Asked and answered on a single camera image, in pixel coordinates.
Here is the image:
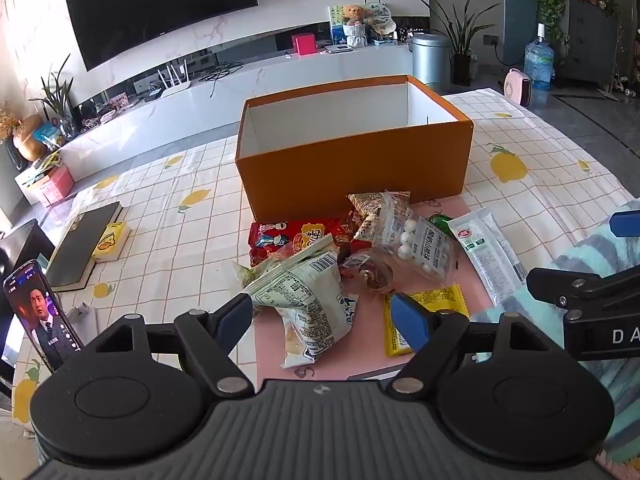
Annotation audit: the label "white snack bag blue print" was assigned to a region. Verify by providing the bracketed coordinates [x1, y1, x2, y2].
[277, 290, 362, 370]

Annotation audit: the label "small yellow box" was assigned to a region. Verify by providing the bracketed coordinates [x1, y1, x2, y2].
[92, 222, 132, 263]

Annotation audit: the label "silver trash can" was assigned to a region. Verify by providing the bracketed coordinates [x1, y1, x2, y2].
[409, 32, 454, 95]

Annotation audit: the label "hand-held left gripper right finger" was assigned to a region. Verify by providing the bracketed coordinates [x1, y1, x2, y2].
[382, 291, 552, 396]

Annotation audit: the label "pink heater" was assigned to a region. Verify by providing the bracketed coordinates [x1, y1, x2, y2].
[503, 67, 536, 107]

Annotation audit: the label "white cardboard box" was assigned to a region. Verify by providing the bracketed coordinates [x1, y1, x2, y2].
[14, 159, 62, 192]

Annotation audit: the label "white marble console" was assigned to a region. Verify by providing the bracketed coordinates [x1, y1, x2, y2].
[15, 40, 437, 201]

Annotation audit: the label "dried flowers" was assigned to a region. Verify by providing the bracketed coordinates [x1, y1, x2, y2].
[0, 104, 22, 142]

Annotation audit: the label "clear packet of white balls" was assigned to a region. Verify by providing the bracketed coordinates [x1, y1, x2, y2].
[372, 191, 460, 289]

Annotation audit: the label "black book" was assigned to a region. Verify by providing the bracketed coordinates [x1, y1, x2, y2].
[45, 201, 124, 292]

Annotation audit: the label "white green snack bag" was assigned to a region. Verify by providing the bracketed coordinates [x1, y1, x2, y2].
[234, 234, 347, 312]

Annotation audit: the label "yellow snack packet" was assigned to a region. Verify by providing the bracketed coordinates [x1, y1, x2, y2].
[383, 284, 471, 359]

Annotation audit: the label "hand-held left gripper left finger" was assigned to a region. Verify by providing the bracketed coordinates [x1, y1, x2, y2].
[85, 292, 256, 396]

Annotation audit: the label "tall plant in black pot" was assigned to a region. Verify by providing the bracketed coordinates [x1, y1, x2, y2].
[418, 0, 502, 87]

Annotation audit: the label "grey cabinet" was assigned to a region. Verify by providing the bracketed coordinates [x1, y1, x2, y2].
[555, 0, 640, 92]

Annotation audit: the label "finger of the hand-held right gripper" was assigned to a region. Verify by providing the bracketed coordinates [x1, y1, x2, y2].
[526, 265, 640, 313]
[608, 209, 640, 239]

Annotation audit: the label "long white snack packet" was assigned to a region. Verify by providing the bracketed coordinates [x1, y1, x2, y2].
[446, 207, 529, 308]

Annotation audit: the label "brown chocolate bar packet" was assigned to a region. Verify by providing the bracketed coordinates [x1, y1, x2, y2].
[325, 211, 364, 247]

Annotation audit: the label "large blue water bottle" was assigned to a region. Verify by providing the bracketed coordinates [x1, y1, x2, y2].
[523, 23, 556, 106]

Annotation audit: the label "golden gourd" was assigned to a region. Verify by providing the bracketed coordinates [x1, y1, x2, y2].
[12, 114, 49, 162]

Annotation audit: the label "striped fuzzy clothing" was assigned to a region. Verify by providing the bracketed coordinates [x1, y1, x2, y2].
[470, 229, 640, 480]

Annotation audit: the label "clear brown cake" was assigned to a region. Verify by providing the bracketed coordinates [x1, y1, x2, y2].
[340, 250, 397, 292]

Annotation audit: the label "brown patterned snack packet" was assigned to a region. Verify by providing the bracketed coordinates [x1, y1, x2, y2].
[347, 190, 412, 242]

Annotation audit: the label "smartphone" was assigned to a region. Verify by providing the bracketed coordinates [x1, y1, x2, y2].
[2, 259, 85, 372]

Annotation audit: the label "black cables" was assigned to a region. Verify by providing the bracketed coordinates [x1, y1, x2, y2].
[199, 60, 252, 97]

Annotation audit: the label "pink mat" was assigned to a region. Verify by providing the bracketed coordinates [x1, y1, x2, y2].
[235, 195, 501, 382]

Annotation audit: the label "large red snack packet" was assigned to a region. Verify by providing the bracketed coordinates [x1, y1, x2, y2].
[248, 219, 352, 267]

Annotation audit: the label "white router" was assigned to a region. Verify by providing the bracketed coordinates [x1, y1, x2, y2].
[149, 59, 194, 99]

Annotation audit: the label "round hand fan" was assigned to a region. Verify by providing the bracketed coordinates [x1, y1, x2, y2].
[362, 2, 396, 37]

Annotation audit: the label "green plant in glass vase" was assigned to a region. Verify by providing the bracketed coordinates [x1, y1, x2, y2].
[29, 54, 79, 137]

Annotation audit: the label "orange cardboard box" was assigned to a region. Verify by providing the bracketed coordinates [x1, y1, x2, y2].
[235, 74, 475, 223]

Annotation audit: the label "blue picture card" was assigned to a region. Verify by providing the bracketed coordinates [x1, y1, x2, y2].
[328, 5, 351, 46]

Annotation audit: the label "black television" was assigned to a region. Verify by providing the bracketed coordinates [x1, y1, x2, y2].
[64, 0, 259, 72]

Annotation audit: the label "black furniture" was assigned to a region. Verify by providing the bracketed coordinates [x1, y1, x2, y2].
[0, 219, 56, 282]

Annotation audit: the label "pink storage box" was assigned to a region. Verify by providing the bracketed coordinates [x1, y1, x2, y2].
[37, 165, 76, 207]

